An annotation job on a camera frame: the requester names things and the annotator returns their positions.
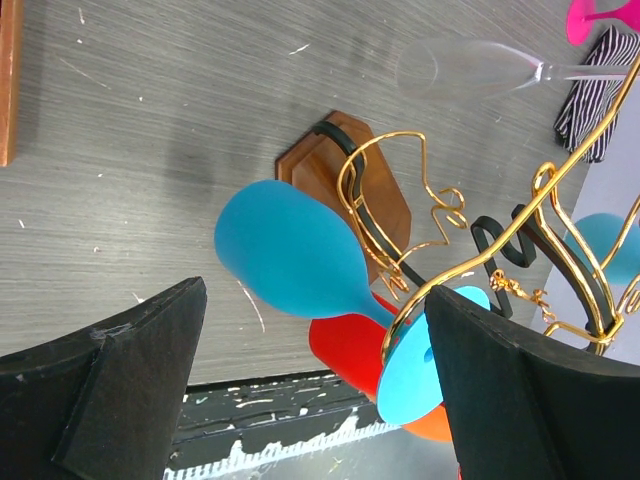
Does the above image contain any grey slotted cable duct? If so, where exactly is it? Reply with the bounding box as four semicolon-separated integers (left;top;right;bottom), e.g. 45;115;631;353
164;407;401;480

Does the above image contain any gold wire glass rack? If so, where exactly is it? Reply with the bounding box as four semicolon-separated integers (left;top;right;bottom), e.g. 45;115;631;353
274;49;640;366

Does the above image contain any wooden compartment tray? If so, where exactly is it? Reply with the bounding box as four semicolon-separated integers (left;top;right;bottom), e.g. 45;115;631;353
1;0;24;167

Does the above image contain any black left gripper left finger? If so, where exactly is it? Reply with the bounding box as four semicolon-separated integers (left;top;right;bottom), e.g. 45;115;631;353
1;277;207;479

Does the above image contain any striped black white cloth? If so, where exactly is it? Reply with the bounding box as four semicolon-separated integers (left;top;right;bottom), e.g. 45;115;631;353
553;25;639;153

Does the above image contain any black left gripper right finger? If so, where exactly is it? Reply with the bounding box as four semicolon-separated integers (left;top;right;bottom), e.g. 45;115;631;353
425;286;639;479

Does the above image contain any black mounting base plate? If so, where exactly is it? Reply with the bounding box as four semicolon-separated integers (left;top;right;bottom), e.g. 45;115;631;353
172;370;380;445

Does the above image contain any blue wine glass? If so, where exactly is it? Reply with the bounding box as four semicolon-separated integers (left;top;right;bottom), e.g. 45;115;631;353
214;179;492;425
575;213;640;285

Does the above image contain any red wine glass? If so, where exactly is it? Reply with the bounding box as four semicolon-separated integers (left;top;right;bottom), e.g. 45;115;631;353
308;313;387;401

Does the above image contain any clear champagne flute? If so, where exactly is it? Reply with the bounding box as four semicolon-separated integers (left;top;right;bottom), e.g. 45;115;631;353
396;38;631;102

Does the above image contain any pink wine glass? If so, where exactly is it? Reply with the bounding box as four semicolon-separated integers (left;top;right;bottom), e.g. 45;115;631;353
565;0;639;46

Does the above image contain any orange wine glass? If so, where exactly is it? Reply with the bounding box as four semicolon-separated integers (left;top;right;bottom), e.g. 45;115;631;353
402;404;452;442

